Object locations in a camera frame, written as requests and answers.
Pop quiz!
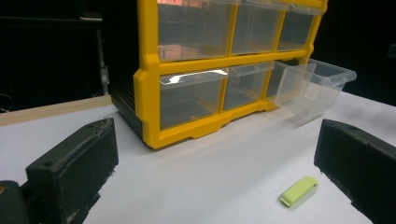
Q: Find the yellow drawer cabinet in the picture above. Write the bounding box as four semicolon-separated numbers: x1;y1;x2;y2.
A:
109;0;329;149

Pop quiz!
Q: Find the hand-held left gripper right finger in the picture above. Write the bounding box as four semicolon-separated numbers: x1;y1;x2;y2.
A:
313;119;396;224

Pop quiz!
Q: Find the metal stand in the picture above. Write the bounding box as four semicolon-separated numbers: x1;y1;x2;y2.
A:
94;28;110;97

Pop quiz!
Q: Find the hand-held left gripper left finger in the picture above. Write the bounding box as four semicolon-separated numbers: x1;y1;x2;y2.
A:
25;117;120;224

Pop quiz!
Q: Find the light green flash drive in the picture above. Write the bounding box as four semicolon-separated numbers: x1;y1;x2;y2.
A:
279;175;319;208

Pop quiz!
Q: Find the clear plastic drawer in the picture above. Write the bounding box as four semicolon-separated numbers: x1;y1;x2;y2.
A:
222;61;276;112
266;58;358;121
159;68;230;131
157;0;239;62
276;3;323;52
231;0;290;56

